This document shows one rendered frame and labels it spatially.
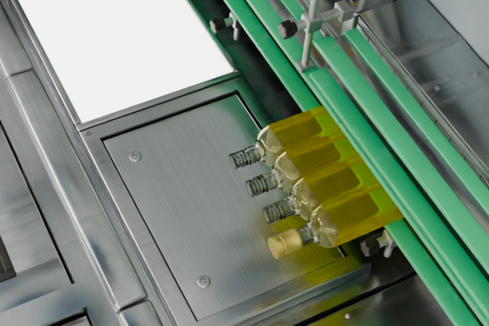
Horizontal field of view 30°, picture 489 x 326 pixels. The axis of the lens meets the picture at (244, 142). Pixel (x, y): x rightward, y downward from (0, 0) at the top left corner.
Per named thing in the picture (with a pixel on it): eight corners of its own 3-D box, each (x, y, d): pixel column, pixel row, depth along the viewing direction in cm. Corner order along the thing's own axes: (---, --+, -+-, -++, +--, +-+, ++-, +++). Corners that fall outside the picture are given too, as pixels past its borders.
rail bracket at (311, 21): (335, 49, 159) (271, 70, 155) (348, -25, 146) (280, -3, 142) (343, 60, 157) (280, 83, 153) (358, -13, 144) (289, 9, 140)
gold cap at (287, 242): (305, 252, 139) (279, 263, 137) (293, 242, 142) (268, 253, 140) (301, 233, 137) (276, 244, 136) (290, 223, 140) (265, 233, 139)
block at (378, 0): (370, 29, 160) (335, 41, 158) (379, -11, 153) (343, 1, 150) (380, 43, 158) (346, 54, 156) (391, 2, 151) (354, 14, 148)
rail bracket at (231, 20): (266, 20, 184) (207, 40, 180) (269, -5, 179) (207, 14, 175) (276, 33, 182) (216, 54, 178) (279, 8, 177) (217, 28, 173)
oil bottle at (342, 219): (412, 181, 151) (300, 228, 144) (420, 161, 146) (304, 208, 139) (431, 207, 148) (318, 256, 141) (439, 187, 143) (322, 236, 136)
